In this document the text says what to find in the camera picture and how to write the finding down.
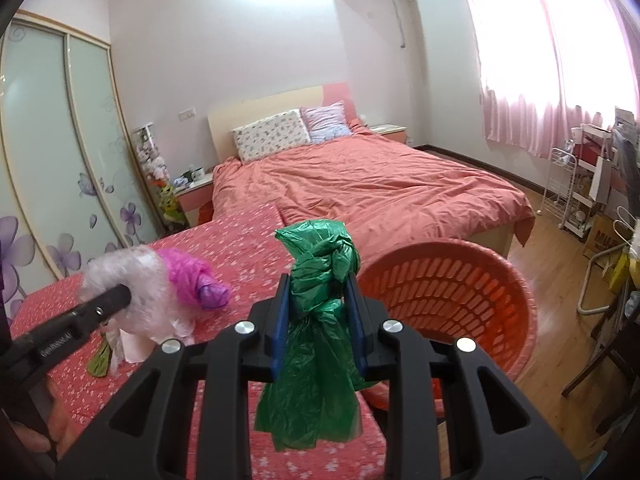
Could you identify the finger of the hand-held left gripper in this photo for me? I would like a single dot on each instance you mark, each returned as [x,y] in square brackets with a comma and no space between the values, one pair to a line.
[100,310]

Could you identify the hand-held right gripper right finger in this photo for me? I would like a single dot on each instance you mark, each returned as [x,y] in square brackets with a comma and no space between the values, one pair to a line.
[354,330]

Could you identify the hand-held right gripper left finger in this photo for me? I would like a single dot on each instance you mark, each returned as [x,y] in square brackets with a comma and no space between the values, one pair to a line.
[280,330]

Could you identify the green plastic bag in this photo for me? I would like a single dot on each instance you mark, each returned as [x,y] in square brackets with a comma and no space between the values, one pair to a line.
[310,290]

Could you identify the clear pinkish plastic bag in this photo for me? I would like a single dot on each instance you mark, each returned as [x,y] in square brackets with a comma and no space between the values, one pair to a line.
[145,280]

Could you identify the orange plastic laundry basket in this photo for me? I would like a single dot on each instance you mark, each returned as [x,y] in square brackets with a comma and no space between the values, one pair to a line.
[450,285]

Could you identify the person's left hand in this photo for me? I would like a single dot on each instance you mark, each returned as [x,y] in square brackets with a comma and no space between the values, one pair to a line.
[32,440]

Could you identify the small green plastic scrap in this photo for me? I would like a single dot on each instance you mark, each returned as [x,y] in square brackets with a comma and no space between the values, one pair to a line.
[99,362]

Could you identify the white paper piece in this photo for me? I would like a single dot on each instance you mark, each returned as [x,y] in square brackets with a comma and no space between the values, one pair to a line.
[137,350]

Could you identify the red floral blanket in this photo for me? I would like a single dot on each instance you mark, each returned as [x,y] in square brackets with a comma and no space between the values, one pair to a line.
[240,250]

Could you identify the magenta plastic bag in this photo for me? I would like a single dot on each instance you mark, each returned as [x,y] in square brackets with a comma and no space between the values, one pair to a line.
[190,275]

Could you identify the green plush toy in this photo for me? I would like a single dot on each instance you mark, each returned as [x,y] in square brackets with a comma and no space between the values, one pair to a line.
[170,205]

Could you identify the pink and white nightstand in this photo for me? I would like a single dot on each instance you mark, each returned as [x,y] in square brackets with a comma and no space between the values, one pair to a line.
[192,200]
[387,132]

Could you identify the bed with salmon duvet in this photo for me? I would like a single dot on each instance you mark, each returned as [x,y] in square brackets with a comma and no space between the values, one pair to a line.
[380,185]

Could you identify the pile of plush toys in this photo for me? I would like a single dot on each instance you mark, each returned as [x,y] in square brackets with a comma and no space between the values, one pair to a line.
[150,157]

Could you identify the wardrobe with flowered glass doors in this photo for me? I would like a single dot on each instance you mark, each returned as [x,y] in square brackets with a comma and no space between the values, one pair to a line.
[45,135]

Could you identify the white floral pillow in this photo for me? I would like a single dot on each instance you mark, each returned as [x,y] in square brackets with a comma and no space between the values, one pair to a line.
[270,135]

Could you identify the pink striped pillow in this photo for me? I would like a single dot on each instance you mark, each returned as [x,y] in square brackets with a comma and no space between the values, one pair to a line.
[325,122]

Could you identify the beige and pink headboard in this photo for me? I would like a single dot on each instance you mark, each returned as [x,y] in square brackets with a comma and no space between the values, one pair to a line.
[225,120]

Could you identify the dark wooden chair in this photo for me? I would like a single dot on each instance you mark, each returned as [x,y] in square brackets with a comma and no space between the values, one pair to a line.
[595,355]

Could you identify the brown cardboard box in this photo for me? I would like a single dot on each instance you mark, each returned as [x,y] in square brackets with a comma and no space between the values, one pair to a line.
[602,237]

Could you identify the pink curtain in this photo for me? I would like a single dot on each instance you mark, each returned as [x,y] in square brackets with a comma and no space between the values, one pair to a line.
[520,120]

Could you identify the cluttered white shelf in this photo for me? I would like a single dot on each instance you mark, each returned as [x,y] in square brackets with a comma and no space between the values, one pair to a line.
[600,160]

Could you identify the white air conditioner pipe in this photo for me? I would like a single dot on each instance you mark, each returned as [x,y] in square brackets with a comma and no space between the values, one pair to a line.
[402,20]

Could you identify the white wall switch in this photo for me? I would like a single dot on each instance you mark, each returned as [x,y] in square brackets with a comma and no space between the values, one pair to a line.
[187,114]

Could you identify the white tube frame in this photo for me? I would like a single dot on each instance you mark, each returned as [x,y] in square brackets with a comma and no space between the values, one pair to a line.
[587,280]

